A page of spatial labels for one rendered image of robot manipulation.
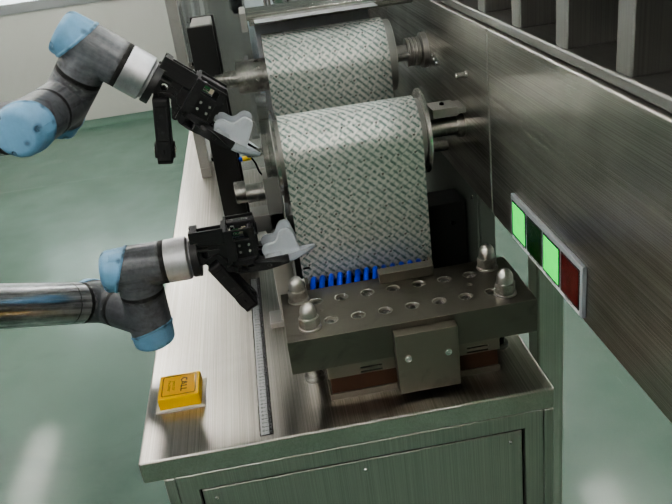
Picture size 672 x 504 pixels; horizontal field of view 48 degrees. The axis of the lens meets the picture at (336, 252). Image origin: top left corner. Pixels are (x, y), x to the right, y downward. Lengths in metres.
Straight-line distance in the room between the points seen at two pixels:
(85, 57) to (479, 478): 0.92
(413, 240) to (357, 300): 0.17
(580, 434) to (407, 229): 1.40
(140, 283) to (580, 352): 1.98
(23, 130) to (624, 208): 0.79
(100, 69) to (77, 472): 1.78
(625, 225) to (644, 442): 1.81
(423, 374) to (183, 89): 0.60
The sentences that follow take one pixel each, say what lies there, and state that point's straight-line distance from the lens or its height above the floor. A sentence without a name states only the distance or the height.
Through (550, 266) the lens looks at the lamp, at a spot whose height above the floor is 1.17.
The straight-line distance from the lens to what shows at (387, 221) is 1.33.
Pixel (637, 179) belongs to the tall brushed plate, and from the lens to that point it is 0.79.
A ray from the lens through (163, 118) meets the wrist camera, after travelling 1.27.
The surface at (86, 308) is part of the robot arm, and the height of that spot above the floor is 1.04.
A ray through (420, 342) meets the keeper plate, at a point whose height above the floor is 1.00.
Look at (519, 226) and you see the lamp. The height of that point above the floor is 1.18.
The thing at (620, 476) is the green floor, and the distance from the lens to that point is 2.47.
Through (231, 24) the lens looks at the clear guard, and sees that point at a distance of 2.26.
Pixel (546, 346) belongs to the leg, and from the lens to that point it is 1.72.
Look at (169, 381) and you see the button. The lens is 1.36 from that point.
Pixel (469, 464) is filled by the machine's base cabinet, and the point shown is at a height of 0.77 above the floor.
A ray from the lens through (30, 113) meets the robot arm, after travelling 1.16.
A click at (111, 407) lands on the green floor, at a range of 3.03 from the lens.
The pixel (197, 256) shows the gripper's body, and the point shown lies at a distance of 1.30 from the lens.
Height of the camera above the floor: 1.66
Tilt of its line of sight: 26 degrees down
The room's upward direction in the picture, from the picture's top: 8 degrees counter-clockwise
